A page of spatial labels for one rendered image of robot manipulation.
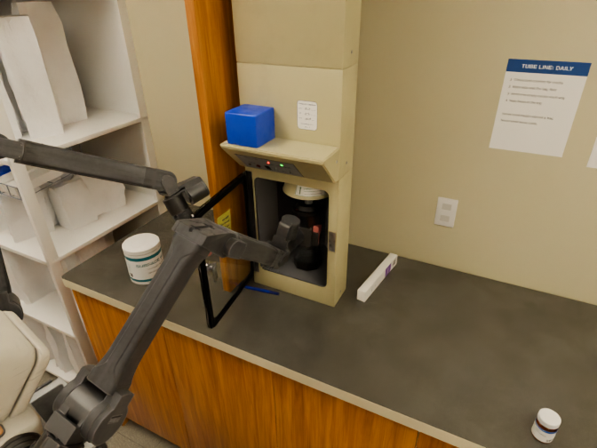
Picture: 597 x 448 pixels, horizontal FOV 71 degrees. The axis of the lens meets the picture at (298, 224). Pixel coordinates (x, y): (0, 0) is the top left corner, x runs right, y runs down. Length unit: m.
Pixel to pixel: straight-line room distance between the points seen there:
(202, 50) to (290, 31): 0.24
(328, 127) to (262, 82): 0.23
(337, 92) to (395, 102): 0.45
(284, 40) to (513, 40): 0.67
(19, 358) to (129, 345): 0.19
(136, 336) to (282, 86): 0.74
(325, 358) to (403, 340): 0.26
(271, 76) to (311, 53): 0.14
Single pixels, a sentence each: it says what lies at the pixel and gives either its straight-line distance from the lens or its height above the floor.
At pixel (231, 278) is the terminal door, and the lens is 1.37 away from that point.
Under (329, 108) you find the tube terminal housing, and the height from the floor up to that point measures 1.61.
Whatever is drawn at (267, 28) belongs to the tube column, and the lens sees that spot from 1.20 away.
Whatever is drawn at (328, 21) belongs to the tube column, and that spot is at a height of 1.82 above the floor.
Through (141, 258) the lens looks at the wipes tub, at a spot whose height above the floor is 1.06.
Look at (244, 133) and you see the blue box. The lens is 1.17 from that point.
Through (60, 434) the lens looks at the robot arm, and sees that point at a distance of 0.88.
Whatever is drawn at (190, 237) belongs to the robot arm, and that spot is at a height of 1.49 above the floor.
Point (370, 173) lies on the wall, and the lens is 1.65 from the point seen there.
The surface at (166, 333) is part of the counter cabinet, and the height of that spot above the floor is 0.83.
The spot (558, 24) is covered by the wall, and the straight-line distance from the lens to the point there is 1.46.
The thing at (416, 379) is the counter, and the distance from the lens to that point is 1.28.
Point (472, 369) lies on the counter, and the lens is 1.35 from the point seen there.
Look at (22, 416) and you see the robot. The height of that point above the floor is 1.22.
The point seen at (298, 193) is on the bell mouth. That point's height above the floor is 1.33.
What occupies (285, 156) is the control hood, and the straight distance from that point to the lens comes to 1.11.
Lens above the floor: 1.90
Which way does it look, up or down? 30 degrees down
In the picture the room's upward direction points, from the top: 1 degrees counter-clockwise
